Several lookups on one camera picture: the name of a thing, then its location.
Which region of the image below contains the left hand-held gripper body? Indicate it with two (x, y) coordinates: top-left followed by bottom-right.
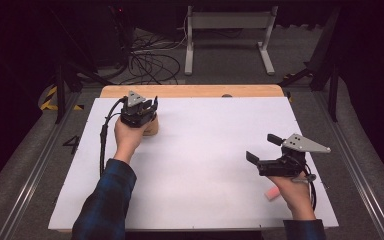
(119, 90), (158, 129)

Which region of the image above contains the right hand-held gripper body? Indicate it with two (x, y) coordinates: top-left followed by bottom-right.
(257, 133), (332, 178)

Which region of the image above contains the wooden cup with small figure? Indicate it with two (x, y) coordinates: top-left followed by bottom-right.
(142, 113), (160, 137)

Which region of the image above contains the person's left hand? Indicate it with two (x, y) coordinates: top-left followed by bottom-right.
(113, 116), (148, 164)

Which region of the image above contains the person's right hand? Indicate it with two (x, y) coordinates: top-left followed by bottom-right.
(268, 171), (317, 221)

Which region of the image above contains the wooden table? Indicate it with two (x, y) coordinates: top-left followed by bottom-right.
(99, 84), (285, 99)

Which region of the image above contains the white table board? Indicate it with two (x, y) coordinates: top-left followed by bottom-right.
(48, 96), (339, 232)

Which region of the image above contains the black metal stand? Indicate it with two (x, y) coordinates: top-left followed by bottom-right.
(278, 6), (341, 123)
(51, 9), (114, 125)

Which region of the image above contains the black equipment box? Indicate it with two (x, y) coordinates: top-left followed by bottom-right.
(89, 3), (136, 68)

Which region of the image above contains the yellow and black floor tape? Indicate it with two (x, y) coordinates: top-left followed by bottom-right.
(39, 85), (85, 112)

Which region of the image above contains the grey metal stand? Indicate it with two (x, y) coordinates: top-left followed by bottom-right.
(183, 5), (279, 76)

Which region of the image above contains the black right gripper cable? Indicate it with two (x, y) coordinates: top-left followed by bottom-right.
(304, 164), (318, 212)

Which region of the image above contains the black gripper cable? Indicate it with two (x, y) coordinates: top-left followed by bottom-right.
(304, 164), (318, 212)
(99, 96), (128, 178)

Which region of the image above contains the bundle of black floor cables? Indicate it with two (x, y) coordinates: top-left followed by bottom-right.
(126, 29), (188, 86)

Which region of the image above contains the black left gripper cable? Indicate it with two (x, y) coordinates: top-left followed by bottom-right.
(99, 96), (128, 178)

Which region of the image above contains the aluminium floor rail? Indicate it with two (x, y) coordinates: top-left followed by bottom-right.
(0, 91), (81, 240)
(313, 89), (384, 240)

